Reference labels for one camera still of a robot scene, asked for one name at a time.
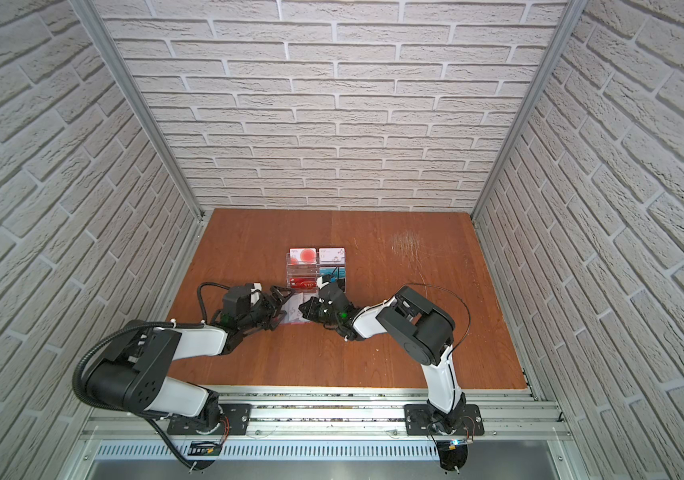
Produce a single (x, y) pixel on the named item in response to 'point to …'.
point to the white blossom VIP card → (329, 256)
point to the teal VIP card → (335, 273)
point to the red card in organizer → (303, 283)
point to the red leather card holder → (294, 316)
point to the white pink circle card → (303, 256)
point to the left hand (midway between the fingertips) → (293, 296)
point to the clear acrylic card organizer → (304, 266)
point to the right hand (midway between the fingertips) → (297, 306)
